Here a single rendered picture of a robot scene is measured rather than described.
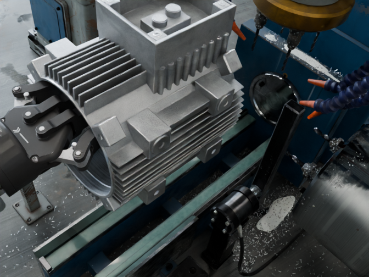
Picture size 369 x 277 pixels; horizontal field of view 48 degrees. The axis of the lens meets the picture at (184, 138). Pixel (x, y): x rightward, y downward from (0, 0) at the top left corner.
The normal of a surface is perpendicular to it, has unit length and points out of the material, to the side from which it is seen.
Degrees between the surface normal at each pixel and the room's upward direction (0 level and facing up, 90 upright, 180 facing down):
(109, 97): 87
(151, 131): 2
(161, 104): 45
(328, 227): 84
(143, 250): 0
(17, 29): 0
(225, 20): 89
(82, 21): 90
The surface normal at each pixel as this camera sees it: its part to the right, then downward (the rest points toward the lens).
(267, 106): -0.72, 0.48
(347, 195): -0.49, -0.03
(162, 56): 0.68, 0.59
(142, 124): 0.09, -0.66
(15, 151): 0.50, 0.03
